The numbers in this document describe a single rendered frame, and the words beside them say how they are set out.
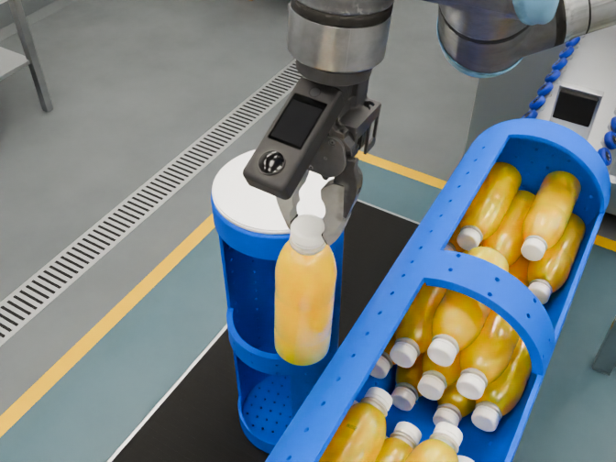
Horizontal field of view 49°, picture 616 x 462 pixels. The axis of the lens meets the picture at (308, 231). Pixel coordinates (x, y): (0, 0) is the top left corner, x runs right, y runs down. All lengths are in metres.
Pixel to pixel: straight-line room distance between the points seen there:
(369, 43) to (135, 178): 2.63
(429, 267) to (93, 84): 3.07
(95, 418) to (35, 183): 1.29
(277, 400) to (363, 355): 1.22
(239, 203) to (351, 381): 0.60
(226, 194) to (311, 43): 0.85
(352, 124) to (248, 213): 0.73
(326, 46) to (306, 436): 0.48
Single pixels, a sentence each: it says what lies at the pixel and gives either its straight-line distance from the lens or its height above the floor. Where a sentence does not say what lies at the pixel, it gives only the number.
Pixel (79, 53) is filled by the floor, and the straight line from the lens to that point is 4.22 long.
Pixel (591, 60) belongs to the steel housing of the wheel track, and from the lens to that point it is 2.24.
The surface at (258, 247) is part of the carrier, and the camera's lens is 1.37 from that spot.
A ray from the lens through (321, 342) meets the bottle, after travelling 0.85.
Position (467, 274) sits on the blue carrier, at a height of 1.23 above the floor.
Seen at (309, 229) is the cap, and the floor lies 1.45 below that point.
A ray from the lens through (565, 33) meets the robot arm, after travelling 0.70.
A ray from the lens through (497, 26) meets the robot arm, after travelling 0.61.
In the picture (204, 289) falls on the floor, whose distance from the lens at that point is 2.64.
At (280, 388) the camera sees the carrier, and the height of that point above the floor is 0.16.
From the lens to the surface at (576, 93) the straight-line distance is 1.76.
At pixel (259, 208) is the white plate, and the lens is 1.38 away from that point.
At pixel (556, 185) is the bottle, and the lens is 1.34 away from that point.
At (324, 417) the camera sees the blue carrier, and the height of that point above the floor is 1.21.
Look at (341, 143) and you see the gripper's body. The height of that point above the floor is 1.57.
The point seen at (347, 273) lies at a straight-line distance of 2.46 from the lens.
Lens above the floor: 1.96
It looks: 44 degrees down
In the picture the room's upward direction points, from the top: straight up
